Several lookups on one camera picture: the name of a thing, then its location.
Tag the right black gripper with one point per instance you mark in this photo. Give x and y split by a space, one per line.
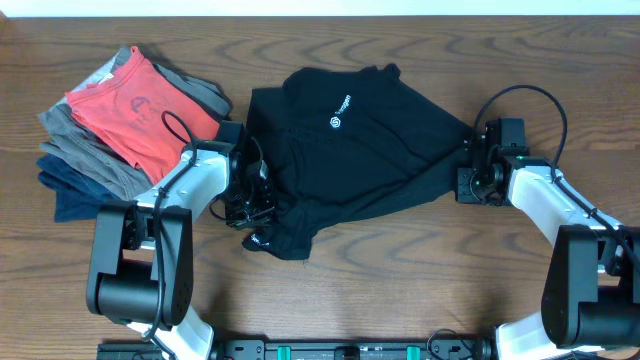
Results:
464 194

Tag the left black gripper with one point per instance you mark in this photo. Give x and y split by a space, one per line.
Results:
237 220

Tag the black t-shirt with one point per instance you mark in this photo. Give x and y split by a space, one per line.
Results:
348 146

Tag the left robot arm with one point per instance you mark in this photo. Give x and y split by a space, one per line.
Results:
141 269

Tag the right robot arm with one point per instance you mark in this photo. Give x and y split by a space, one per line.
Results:
590 300

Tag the folded red t-shirt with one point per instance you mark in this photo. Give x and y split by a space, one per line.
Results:
141 116

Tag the folded navy blue garment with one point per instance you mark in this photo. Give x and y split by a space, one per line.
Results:
78 197

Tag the folded grey garment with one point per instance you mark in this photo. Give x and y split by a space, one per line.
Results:
88 154

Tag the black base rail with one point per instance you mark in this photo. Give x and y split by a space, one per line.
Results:
438 348

